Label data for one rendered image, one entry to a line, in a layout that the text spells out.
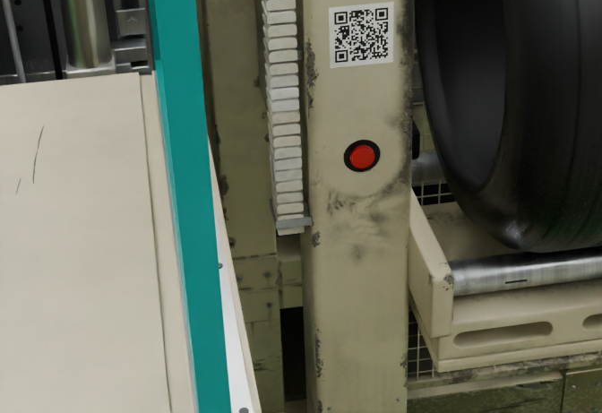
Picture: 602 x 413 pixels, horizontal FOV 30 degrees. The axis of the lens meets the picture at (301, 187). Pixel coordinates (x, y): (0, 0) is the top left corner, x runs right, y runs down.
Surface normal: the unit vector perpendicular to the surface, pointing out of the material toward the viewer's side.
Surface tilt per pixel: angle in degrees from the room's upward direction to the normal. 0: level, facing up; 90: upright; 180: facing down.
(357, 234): 90
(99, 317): 0
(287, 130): 90
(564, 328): 90
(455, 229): 0
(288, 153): 90
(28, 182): 0
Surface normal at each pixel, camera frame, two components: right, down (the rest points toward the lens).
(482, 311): -0.04, -0.85
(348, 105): 0.16, 0.51
